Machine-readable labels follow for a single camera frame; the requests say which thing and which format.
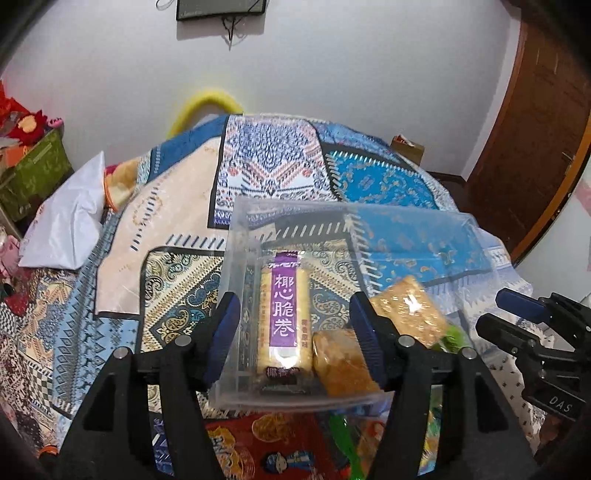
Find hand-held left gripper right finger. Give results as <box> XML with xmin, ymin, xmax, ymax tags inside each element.
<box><xmin>348</xmin><ymin>291</ymin><xmax>537</xmax><ymax>480</ymax></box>

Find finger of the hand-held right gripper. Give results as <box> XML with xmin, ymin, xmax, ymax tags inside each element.
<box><xmin>475</xmin><ymin>313</ymin><xmax>550</xmax><ymax>363</ymax></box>
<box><xmin>496</xmin><ymin>287</ymin><xmax>591</xmax><ymax>330</ymax></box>

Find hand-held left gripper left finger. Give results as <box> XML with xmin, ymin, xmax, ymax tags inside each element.
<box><xmin>56</xmin><ymin>291</ymin><xmax>243</xmax><ymax>480</ymax></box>

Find golden fried snack packet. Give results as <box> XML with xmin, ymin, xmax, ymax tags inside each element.
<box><xmin>312</xmin><ymin>329</ymin><xmax>382</xmax><ymax>398</ymax></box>

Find tan crispy snack bag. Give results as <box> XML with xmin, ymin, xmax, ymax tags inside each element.
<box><xmin>368</xmin><ymin>276</ymin><xmax>450</xmax><ymax>348</ymax></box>

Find purple label snack packet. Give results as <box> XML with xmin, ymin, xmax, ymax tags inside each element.
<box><xmin>255</xmin><ymin>250</ymin><xmax>319</xmax><ymax>395</ymax></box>

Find red snack bag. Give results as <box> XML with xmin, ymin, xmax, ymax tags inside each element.
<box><xmin>203</xmin><ymin>410</ymin><xmax>345</xmax><ymax>480</ymax></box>

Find clear plastic container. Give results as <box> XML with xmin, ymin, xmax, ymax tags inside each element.
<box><xmin>208</xmin><ymin>196</ymin><xmax>503</xmax><ymax>412</ymax></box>

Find white heart print wardrobe door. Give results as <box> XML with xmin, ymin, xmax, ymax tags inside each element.
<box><xmin>510</xmin><ymin>185</ymin><xmax>591</xmax><ymax>301</ymax></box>

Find patterned patchwork blanket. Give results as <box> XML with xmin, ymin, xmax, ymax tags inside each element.
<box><xmin>0</xmin><ymin>113</ymin><xmax>541</xmax><ymax>480</ymax></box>

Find brown wooden door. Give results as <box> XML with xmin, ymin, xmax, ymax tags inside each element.
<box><xmin>465</xmin><ymin>18</ymin><xmax>591</xmax><ymax>254</ymax></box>

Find orange fleece blanket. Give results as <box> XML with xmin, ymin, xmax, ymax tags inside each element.
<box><xmin>104</xmin><ymin>157</ymin><xmax>140</xmax><ymax>211</ymax></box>

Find cardboard box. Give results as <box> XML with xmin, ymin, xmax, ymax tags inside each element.
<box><xmin>390</xmin><ymin>134</ymin><xmax>426</xmax><ymax>163</ymax></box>

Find white plastic bag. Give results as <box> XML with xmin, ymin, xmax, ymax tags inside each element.
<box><xmin>18</xmin><ymin>151</ymin><xmax>108</xmax><ymax>271</ymax></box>

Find pink toy rabbit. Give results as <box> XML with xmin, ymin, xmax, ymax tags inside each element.
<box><xmin>0</xmin><ymin>234</ymin><xmax>22</xmax><ymax>278</ymax></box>

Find yellow foam tube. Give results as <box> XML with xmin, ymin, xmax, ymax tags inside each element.
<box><xmin>167</xmin><ymin>89</ymin><xmax>244</xmax><ymax>138</ymax></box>

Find green storage box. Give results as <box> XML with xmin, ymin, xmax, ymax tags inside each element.
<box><xmin>0</xmin><ymin>129</ymin><xmax>75</xmax><ymax>223</ymax></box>

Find red plush toys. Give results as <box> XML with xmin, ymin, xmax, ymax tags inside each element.
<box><xmin>0</xmin><ymin>80</ymin><xmax>64</xmax><ymax>148</ymax></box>

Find small black monitor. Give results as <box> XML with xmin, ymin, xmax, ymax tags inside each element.
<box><xmin>175</xmin><ymin>0</ymin><xmax>267</xmax><ymax>22</ymax></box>

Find black cable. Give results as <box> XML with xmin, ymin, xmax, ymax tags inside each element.
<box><xmin>221</xmin><ymin>16</ymin><xmax>242</xmax><ymax>49</ymax></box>

